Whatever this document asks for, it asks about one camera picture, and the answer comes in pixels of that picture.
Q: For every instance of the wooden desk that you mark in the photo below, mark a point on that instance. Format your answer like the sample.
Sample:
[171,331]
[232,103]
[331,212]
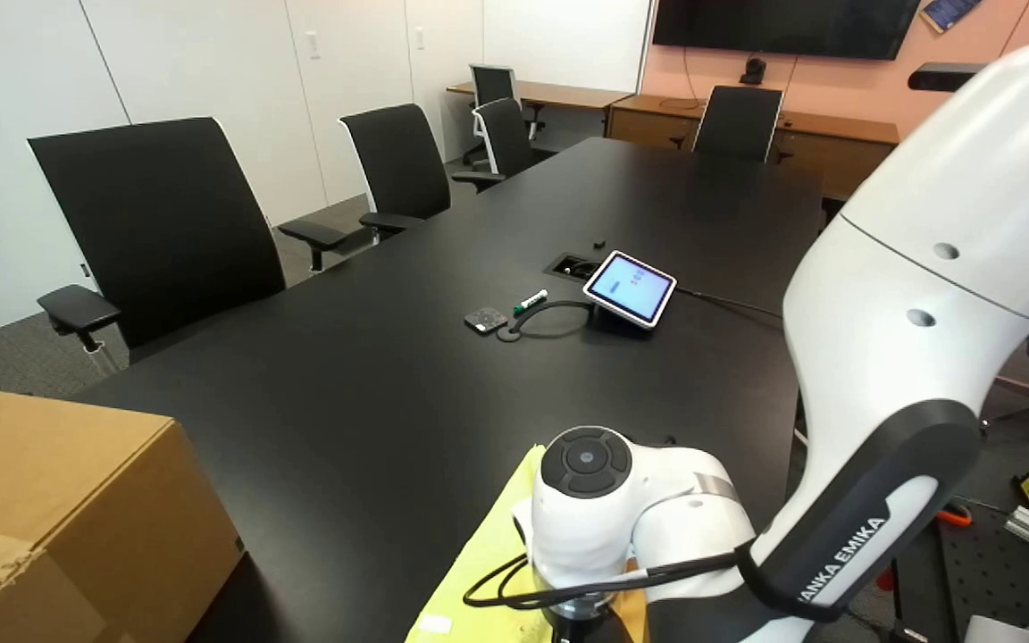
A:
[563,95]

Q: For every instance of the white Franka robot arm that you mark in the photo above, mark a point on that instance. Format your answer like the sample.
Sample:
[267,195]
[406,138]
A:
[955,272]

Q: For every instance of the brown cardboard box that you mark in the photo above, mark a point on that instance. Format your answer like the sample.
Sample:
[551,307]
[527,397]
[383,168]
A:
[52,510]

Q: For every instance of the black wall television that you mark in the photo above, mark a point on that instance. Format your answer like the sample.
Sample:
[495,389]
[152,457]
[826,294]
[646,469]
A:
[777,22]

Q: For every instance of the wooden credenza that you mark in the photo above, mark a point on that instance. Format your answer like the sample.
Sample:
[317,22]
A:
[645,120]

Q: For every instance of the white object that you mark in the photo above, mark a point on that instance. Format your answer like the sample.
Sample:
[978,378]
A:
[1014,627]

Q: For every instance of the black bar camera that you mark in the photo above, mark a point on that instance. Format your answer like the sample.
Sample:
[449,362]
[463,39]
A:
[939,75]

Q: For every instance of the yellow towel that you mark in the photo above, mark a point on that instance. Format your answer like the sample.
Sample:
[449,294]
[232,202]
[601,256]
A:
[483,521]

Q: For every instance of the marker pen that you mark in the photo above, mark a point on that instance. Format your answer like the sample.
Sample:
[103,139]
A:
[529,296]

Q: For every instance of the small blue screen device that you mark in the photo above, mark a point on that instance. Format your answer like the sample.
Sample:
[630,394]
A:
[948,13]

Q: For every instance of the white tablet with stand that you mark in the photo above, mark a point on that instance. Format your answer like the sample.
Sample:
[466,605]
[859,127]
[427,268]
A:
[630,287]

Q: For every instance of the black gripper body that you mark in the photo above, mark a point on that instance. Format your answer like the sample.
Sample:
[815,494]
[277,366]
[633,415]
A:
[576,620]

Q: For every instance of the black webcam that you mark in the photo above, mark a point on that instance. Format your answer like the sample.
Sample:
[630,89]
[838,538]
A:
[756,69]

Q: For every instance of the large black office chair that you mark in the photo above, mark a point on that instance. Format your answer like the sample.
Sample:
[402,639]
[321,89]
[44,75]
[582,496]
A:
[158,225]

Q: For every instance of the black tripod stand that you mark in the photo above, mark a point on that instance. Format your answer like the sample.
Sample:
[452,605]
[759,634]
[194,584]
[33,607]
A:
[892,605]

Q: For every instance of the small black flat device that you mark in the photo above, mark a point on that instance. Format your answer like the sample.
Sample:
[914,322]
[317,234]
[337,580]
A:
[485,318]

